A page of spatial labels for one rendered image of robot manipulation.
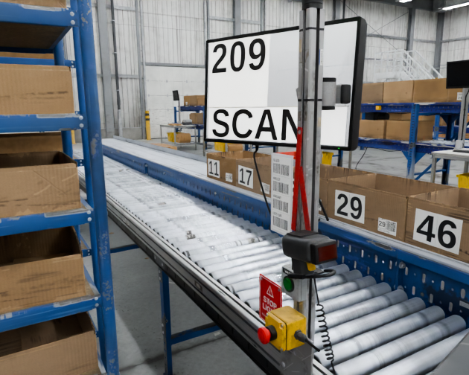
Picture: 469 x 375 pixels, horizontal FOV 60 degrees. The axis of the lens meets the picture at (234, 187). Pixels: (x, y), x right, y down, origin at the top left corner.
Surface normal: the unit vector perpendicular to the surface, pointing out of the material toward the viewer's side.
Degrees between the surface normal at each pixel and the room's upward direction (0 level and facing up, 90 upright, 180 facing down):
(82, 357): 90
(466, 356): 1
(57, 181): 91
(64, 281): 90
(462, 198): 90
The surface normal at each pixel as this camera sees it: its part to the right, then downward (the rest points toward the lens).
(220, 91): -0.65, 0.09
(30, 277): 0.45, 0.18
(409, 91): -0.88, 0.11
